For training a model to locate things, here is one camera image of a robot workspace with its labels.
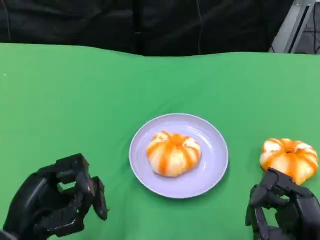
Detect thin black hanging cable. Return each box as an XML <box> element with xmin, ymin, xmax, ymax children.
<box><xmin>196</xmin><ymin>0</ymin><xmax>204</xmax><ymax>55</ymax></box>

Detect green table cloth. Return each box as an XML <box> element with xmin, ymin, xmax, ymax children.
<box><xmin>0</xmin><ymin>42</ymin><xmax>320</xmax><ymax>240</ymax></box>

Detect lilac plate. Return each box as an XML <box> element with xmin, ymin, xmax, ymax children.
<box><xmin>128</xmin><ymin>112</ymin><xmax>230</xmax><ymax>200</ymax></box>

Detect black floor cables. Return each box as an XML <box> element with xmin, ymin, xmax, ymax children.
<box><xmin>302</xmin><ymin>23</ymin><xmax>320</xmax><ymax>55</ymax></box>

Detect orange and white bread roll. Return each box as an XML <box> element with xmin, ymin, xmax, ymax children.
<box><xmin>146</xmin><ymin>131</ymin><xmax>202</xmax><ymax>178</ymax></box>
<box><xmin>259</xmin><ymin>137</ymin><xmax>319</xmax><ymax>186</ymax></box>

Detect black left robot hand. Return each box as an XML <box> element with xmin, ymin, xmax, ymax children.
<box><xmin>0</xmin><ymin>153</ymin><xmax>110</xmax><ymax>240</ymax></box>

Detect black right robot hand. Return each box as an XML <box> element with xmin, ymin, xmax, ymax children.
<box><xmin>244</xmin><ymin>167</ymin><xmax>320</xmax><ymax>240</ymax></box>

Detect aluminium frame post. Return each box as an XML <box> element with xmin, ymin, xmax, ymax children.
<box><xmin>268</xmin><ymin>0</ymin><xmax>320</xmax><ymax>54</ymax></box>

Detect black backdrop curtain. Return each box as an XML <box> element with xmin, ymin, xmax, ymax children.
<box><xmin>0</xmin><ymin>0</ymin><xmax>295</xmax><ymax>57</ymax></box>

